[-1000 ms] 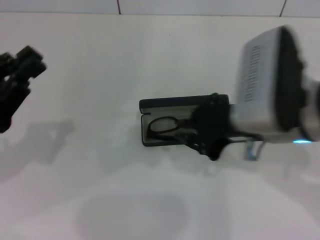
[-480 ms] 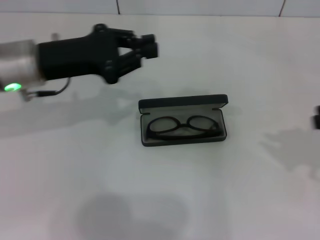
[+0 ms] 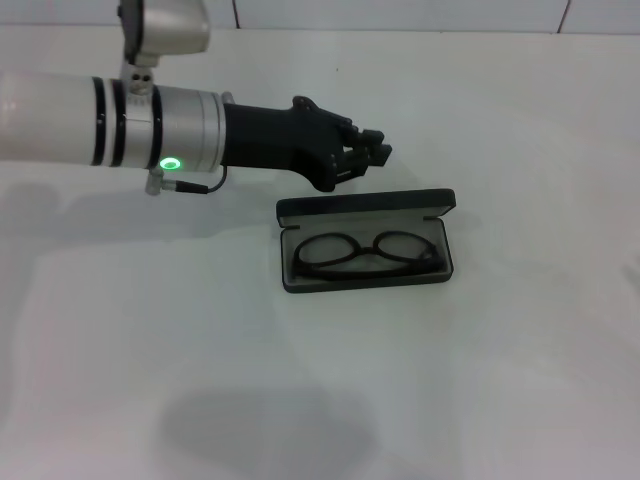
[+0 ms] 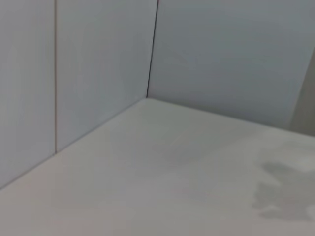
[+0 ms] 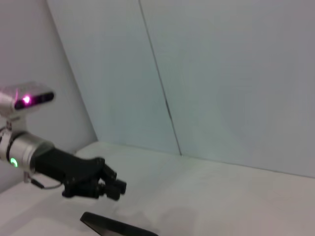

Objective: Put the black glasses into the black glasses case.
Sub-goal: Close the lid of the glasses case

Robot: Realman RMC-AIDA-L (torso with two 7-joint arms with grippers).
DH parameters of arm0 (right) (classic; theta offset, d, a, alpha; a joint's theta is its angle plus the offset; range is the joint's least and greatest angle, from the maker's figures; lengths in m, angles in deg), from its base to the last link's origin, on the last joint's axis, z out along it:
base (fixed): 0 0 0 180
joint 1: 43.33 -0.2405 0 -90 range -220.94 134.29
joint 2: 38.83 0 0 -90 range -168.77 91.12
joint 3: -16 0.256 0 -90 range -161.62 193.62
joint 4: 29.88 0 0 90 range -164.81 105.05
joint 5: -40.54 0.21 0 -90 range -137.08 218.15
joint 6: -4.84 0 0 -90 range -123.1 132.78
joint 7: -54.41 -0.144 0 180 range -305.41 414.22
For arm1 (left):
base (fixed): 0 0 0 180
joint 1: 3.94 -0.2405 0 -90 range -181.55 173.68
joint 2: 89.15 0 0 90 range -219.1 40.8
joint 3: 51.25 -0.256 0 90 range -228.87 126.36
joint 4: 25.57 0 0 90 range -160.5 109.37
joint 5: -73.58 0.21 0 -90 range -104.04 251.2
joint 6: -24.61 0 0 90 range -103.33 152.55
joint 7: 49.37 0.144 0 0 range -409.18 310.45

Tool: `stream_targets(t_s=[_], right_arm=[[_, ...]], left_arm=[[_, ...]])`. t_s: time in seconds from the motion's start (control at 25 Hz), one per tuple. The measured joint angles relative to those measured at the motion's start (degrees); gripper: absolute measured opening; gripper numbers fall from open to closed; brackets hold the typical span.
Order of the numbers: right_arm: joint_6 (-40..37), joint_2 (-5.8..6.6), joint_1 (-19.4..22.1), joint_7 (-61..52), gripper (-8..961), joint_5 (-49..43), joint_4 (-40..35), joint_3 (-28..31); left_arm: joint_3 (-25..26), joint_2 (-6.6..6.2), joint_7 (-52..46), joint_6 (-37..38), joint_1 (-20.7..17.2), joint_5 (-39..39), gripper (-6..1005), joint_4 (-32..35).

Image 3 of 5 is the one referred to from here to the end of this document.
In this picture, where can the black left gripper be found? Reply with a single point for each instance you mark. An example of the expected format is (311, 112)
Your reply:
(270, 135)

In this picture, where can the black glasses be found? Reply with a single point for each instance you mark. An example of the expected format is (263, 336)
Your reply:
(380, 267)

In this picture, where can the black glasses case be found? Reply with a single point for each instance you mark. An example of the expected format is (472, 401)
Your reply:
(365, 200)

